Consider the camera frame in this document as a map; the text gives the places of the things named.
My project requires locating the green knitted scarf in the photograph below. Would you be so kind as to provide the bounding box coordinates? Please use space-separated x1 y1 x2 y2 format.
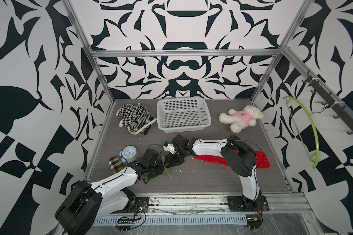
144 154 170 184

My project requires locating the grey wall hook rail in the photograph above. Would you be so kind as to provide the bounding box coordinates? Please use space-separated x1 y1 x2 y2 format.
303 70 353 135

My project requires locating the black connector hub left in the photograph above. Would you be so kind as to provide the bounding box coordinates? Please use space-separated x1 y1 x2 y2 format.
116 217 136 226

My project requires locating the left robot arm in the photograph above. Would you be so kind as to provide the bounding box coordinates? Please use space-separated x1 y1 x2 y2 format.
55 148 164 235

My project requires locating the light blue alarm clock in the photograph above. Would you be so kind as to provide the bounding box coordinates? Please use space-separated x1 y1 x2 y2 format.
119 146 138 164

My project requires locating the black connector hub right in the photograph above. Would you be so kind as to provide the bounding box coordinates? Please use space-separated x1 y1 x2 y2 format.
247 217 262 231

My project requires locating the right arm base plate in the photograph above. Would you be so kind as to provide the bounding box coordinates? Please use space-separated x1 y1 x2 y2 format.
227 195 270 212

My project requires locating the white slotted cable duct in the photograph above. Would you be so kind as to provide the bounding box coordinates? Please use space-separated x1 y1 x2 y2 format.
93 214 247 226

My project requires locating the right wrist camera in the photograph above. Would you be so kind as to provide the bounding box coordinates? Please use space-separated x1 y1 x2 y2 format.
163 141 177 154

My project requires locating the white plastic basket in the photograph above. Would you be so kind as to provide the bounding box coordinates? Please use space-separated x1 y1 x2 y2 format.
156 97 211 133

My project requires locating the white teddy bear pink shirt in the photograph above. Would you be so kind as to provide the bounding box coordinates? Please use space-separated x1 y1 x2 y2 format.
219 105 264 134

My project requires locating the red knitted scarf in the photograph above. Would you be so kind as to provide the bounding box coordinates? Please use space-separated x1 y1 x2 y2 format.
194 152 271 168

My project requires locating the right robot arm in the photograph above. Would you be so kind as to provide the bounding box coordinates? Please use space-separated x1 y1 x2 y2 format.
163 134 261 202

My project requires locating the black connector hub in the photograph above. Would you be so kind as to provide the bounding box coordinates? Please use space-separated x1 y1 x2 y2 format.
247 217 262 231
116 217 136 226

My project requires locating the black white houndstooth scarf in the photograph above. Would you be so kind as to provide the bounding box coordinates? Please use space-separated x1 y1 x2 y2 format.
116 103 157 135

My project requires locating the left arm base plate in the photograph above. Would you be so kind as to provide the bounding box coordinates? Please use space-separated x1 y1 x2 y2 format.
120 197 149 213

